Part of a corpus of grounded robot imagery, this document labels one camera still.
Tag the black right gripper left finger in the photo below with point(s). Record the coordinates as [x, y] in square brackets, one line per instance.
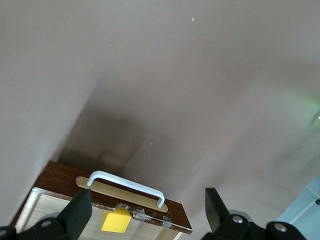
[62, 225]

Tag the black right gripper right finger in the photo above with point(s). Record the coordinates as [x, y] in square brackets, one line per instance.
[225, 227]

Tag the yellow block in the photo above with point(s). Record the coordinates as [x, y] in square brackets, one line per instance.
[116, 222]

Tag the brown table cover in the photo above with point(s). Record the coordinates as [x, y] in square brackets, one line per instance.
[150, 75]

